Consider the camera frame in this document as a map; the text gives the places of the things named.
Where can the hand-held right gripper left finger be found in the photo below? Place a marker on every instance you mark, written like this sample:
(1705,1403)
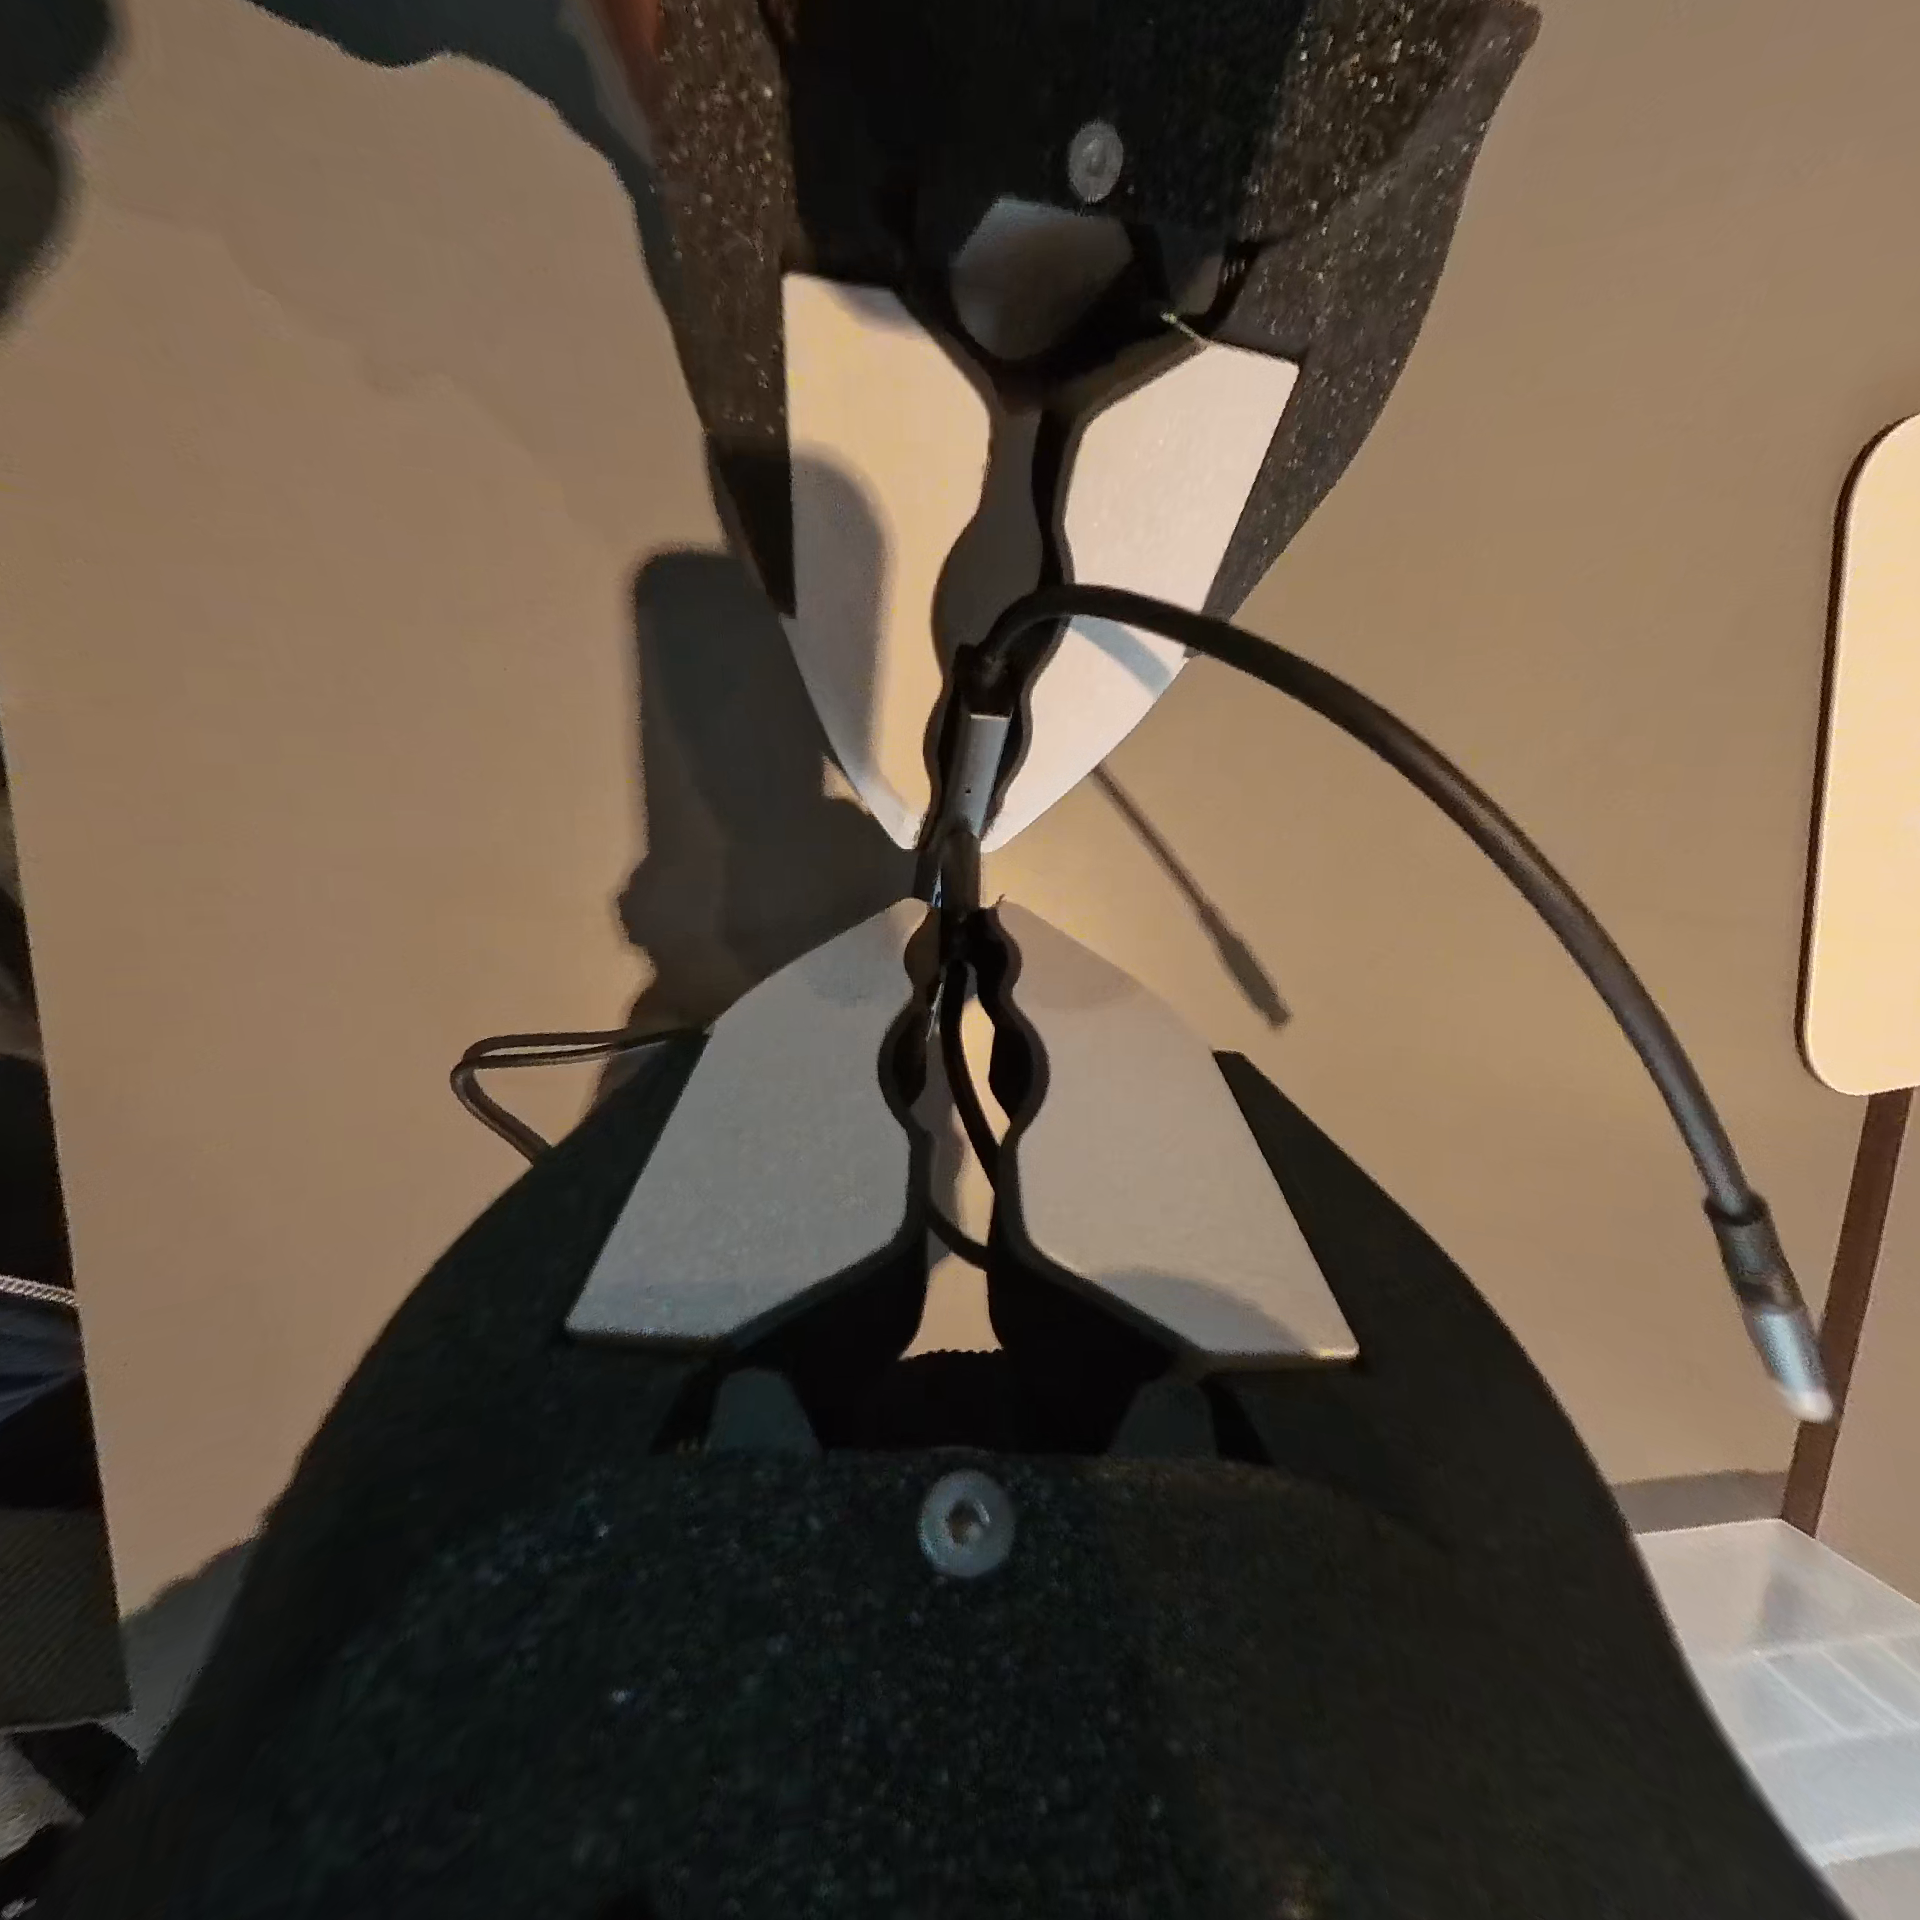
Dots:
(749,1185)

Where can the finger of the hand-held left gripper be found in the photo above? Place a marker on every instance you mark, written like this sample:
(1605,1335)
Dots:
(1169,478)
(871,495)

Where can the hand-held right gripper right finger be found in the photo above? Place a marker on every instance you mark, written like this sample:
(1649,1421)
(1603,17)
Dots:
(1169,1201)

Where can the clear plastic bin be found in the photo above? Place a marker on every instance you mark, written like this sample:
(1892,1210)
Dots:
(1800,1680)

